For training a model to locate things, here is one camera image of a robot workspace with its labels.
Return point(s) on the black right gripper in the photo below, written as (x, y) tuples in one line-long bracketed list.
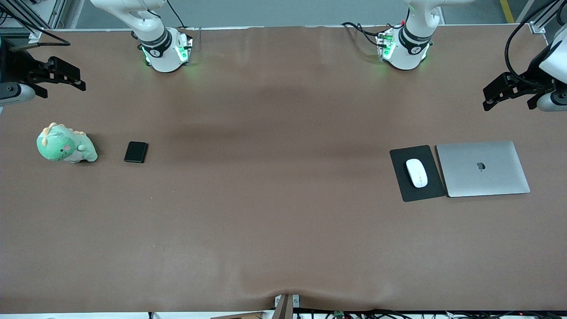
[(18, 67)]

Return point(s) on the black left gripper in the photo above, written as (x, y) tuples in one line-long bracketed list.
[(532, 78)]

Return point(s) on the black phone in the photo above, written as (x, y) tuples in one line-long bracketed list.
[(136, 152)]

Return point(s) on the white computer mouse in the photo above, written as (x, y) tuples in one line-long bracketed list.
[(416, 173)]

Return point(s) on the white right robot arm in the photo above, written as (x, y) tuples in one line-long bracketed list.
[(161, 57)]

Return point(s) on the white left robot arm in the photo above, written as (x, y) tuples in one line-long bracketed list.
[(409, 48)]

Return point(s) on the black mouse pad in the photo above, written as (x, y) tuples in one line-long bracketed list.
[(398, 186)]

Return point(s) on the green dinosaur plush toy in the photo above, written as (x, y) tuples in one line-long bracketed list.
[(57, 146)]

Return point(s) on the silver closed laptop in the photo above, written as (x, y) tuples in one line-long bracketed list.
[(483, 177)]

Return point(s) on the brown table cover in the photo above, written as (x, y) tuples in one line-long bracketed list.
[(283, 230)]

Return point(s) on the silver aluminium frame corner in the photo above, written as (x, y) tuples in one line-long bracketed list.
[(538, 25)]

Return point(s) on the metal table edge bracket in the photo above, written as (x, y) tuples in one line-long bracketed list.
[(296, 301)]

